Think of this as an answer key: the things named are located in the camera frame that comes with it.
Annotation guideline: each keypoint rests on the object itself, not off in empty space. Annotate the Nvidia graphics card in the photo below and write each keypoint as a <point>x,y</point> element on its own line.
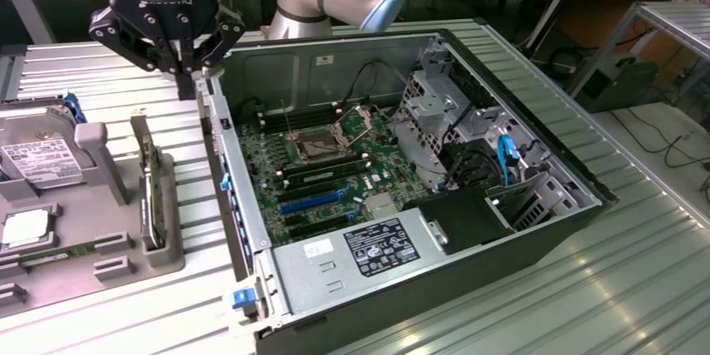
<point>153,197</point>

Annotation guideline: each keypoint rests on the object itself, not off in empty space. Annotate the blue disk carrier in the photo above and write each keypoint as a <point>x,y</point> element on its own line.
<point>74,107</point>

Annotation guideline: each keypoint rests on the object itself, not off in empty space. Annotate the grey aluminium profile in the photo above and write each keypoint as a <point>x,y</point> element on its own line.
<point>10,72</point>

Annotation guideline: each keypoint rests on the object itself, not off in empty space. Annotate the black RAM slot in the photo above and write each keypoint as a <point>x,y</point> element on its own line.
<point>324,166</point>
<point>309,117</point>
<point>321,162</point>
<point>309,112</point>
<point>309,107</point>
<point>309,122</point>

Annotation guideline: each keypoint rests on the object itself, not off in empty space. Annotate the thin socket locking lever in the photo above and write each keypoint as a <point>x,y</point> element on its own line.
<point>286,120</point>

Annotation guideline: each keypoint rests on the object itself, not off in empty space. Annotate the silver hard disk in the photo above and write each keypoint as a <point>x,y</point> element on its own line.
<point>38,151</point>

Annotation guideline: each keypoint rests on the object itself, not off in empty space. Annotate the CPU socket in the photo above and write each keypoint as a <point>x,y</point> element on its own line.
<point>318,147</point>

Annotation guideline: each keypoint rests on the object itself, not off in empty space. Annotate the silver socket cover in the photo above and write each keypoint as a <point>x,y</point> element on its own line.
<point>357,124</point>

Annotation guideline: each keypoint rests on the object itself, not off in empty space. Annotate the blue card retention latch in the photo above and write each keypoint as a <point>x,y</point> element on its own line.
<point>224,185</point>

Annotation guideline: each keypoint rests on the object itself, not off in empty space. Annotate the green RAM stick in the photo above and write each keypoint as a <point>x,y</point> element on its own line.
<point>327,172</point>
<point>54,255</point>

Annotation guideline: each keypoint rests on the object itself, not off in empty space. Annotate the long black expansion slot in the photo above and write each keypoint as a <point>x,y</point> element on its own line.
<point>306,193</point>
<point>309,237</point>
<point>321,225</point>

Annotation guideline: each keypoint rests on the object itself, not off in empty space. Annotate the blue expansion slot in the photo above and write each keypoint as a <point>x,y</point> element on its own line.
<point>309,204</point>

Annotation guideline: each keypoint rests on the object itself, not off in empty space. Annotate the green motherboard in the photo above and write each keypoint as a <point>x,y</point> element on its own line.
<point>388,172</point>

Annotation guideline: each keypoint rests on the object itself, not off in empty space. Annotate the grey parts rack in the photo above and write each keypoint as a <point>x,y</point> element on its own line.
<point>72,222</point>

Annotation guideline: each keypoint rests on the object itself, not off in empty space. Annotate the short black expansion slot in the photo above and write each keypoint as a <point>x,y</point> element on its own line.
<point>293,219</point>

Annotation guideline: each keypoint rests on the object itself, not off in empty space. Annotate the silver CPU chip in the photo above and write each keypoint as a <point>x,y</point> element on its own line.
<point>24,228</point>

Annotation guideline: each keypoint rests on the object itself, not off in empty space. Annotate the silver chipset heatsink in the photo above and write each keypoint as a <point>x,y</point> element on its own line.
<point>379,204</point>

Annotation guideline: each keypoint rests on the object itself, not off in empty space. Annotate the grey power supply unit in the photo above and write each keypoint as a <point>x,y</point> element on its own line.
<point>309,272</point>

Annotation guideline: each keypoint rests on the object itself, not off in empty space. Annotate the black stand pole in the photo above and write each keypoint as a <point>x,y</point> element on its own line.
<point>560,1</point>

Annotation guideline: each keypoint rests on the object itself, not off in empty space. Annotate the black plastic air shroud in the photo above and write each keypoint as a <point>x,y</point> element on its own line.
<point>460,222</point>

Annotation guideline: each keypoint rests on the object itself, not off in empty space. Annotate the blue case latch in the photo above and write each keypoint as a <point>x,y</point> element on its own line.
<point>240,299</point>

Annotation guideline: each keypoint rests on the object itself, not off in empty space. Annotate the silver slotted disk bay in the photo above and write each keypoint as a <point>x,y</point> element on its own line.
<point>532,205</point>

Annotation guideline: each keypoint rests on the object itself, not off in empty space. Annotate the black equipment box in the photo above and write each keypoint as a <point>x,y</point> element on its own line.
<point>620,80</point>

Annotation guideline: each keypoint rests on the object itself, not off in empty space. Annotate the black open PC case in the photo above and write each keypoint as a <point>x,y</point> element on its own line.
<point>543,255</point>

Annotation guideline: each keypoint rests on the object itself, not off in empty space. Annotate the metal frame table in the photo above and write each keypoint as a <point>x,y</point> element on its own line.
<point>673,18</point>

